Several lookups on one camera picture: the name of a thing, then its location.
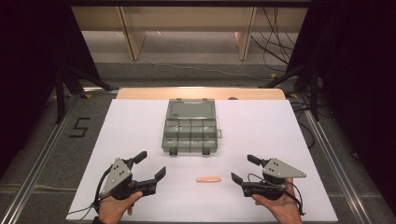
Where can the dark curtain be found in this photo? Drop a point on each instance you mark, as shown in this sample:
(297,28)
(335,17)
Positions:
(358,77)
(28,62)

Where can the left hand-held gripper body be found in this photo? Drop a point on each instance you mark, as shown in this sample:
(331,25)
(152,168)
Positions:
(116,174)

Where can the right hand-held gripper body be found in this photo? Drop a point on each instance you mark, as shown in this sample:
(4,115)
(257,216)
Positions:
(278,169)

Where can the black metal stand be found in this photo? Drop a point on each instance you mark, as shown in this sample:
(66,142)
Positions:
(313,90)
(59,93)

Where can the small peach adhesive bandage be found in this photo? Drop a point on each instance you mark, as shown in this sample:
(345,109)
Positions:
(208,179)

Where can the aluminium floor rail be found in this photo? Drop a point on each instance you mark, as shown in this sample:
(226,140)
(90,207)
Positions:
(336,165)
(40,165)

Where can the light wooden table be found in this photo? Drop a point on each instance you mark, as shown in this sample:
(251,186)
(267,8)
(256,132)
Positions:
(199,93)

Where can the white table mat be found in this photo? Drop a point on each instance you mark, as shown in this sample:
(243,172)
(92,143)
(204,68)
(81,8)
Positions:
(249,130)

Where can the beige wooden bench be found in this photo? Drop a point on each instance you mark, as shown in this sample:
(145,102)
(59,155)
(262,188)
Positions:
(186,14)

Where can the person's left hand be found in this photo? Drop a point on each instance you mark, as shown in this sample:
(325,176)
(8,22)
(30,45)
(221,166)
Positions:
(113,211)

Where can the person's right hand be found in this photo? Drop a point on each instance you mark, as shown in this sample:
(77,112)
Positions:
(285,208)

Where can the clear grey plastic compartment box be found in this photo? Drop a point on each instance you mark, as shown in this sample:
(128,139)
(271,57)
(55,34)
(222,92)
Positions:
(190,130)

